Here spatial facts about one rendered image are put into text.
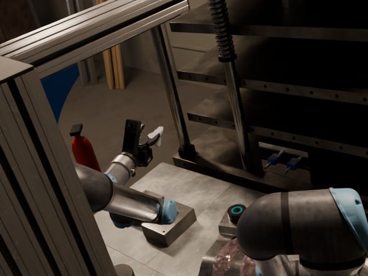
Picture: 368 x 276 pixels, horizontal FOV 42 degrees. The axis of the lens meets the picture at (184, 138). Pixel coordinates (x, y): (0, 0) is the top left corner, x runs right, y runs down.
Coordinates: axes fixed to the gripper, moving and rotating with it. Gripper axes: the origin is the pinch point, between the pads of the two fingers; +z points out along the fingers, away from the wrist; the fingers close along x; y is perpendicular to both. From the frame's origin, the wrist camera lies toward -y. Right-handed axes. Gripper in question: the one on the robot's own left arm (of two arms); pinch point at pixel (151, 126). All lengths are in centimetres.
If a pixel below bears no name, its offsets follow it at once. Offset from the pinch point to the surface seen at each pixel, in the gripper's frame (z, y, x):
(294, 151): 63, 46, 38
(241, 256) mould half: -1, 53, 30
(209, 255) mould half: -3, 54, 18
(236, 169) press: 70, 66, 7
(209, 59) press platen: 98, 18, -14
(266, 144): 68, 47, 24
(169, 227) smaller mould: 13, 60, -6
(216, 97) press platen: 103, 43, -13
